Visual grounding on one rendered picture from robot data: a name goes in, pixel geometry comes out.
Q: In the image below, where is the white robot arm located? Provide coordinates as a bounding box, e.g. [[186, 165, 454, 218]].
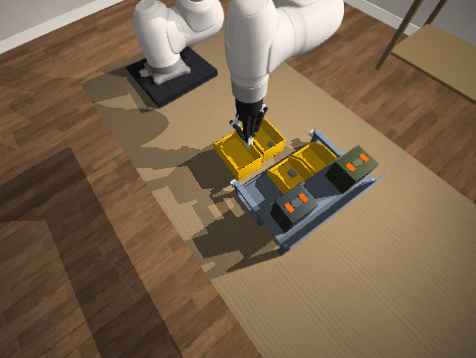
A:
[[133, 0, 344, 103]]

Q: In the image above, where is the grey metal shelf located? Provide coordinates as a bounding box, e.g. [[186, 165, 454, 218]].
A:
[[230, 129, 388, 256]]

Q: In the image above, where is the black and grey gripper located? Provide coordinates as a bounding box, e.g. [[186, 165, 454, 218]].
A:
[[229, 98, 268, 150]]

